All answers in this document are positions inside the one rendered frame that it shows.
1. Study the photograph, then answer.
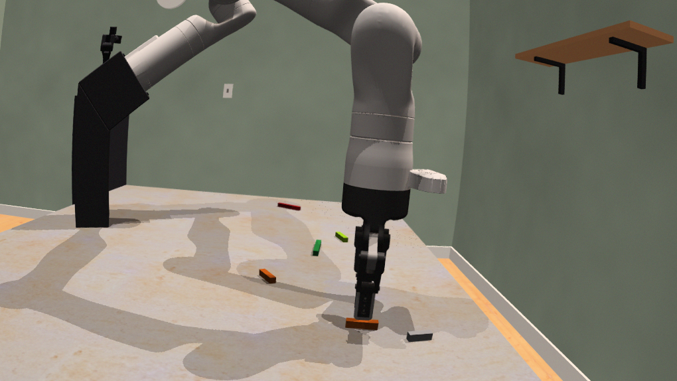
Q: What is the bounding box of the orange rod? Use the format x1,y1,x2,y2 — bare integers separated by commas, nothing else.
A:
260,269,276,284
345,318,378,330

